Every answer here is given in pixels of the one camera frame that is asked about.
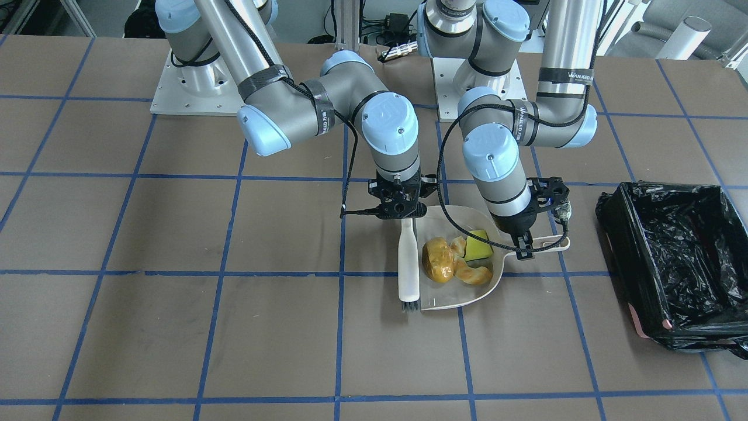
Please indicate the beige plastic dustpan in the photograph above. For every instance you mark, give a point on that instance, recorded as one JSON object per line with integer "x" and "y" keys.
{"x": 455, "y": 293}

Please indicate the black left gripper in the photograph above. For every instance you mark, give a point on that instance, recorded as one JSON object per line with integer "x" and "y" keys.
{"x": 514, "y": 221}

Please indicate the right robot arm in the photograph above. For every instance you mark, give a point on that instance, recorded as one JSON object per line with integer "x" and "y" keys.
{"x": 231, "y": 39}

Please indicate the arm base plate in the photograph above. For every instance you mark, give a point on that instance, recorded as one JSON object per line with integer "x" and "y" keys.
{"x": 453, "y": 77}
{"x": 208, "y": 90}

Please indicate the beige hand brush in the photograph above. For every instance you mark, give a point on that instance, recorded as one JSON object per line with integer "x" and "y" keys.
{"x": 408, "y": 267}

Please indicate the black trash bag bin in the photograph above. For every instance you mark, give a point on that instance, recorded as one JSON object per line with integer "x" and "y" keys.
{"x": 680, "y": 254}

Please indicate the croissant bread piece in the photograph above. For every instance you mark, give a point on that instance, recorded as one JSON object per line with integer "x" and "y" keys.
{"x": 462, "y": 271}

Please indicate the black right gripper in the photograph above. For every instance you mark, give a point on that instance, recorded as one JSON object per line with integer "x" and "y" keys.
{"x": 374, "y": 188}

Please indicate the orange-yellow bread roll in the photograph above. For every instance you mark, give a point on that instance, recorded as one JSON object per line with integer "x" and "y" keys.
{"x": 437, "y": 260}

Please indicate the yellow green sponge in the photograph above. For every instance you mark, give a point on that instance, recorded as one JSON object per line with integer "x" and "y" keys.
{"x": 475, "y": 248}

